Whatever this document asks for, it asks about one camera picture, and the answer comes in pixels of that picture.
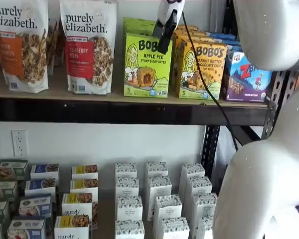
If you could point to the white floral print box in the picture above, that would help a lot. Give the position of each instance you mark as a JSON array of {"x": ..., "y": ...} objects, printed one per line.
[
  {"x": 174, "y": 229},
  {"x": 167, "y": 206},
  {"x": 125, "y": 170},
  {"x": 204, "y": 204},
  {"x": 129, "y": 230},
  {"x": 157, "y": 169},
  {"x": 159, "y": 186},
  {"x": 198, "y": 185},
  {"x": 129, "y": 207},
  {"x": 193, "y": 170},
  {"x": 127, "y": 186},
  {"x": 205, "y": 229}
]

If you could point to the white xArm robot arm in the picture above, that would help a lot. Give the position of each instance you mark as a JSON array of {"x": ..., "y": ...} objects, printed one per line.
[{"x": 264, "y": 179}]

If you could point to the green Bobo's apple pie box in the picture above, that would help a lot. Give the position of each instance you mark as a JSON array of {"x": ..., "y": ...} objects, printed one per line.
[
  {"x": 139, "y": 29},
  {"x": 147, "y": 69},
  {"x": 137, "y": 21}
]

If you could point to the white wall outlet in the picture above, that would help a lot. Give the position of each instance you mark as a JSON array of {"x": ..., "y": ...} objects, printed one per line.
[{"x": 19, "y": 143}]

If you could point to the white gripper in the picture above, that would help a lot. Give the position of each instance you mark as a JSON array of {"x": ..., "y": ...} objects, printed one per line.
[{"x": 168, "y": 12}]

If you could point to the orange label granola bag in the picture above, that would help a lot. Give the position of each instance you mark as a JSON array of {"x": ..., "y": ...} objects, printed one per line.
[{"x": 20, "y": 49}]

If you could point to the blue white oatmeal box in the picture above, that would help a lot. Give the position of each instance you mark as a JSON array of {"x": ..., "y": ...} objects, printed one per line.
[
  {"x": 44, "y": 170},
  {"x": 27, "y": 227},
  {"x": 41, "y": 186},
  {"x": 36, "y": 205}
]

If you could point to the yellow Bobo's peanut butter box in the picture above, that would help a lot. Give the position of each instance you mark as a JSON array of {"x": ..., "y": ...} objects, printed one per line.
[
  {"x": 199, "y": 35},
  {"x": 189, "y": 27},
  {"x": 187, "y": 74}
]

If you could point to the wooden shelf board with snacks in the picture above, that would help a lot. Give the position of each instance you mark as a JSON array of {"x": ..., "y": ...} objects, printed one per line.
[{"x": 57, "y": 92}]

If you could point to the yellow white granola box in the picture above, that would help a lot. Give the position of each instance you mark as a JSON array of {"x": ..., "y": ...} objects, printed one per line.
[
  {"x": 84, "y": 185},
  {"x": 84, "y": 170},
  {"x": 72, "y": 227},
  {"x": 77, "y": 204}
]

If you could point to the blue purple Zbar box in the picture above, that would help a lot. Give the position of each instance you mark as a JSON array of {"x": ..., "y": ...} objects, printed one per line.
[
  {"x": 246, "y": 82},
  {"x": 221, "y": 36},
  {"x": 233, "y": 47}
]

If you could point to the black metal shelf frame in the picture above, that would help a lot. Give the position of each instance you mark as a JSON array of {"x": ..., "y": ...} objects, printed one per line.
[{"x": 114, "y": 112}]

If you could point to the red label granola bag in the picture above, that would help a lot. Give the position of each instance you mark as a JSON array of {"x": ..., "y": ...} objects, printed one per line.
[{"x": 89, "y": 49}]

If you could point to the white granola bag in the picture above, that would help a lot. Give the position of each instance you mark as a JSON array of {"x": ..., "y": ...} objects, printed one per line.
[{"x": 55, "y": 42}]

